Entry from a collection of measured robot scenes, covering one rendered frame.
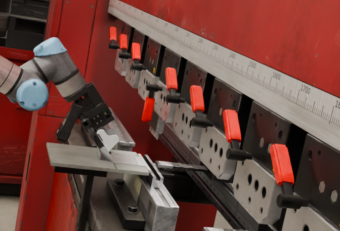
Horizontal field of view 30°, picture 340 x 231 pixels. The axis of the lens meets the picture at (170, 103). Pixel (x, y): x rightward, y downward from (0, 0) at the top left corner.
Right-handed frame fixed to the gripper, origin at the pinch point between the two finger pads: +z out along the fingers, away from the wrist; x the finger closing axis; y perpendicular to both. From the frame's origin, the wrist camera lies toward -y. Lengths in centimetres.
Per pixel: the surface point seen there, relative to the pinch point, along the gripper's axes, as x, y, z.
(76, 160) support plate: -5.8, -7.1, -5.1
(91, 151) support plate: 4.5, -3.4, -1.9
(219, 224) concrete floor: 212, 22, 151
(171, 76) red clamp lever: -31.0, 23.9, -17.9
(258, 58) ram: -68, 35, -23
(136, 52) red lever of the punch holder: 8.3, 22.0, -18.8
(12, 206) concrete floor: 207, -81, 63
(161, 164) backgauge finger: -1.7, 11.5, 10.3
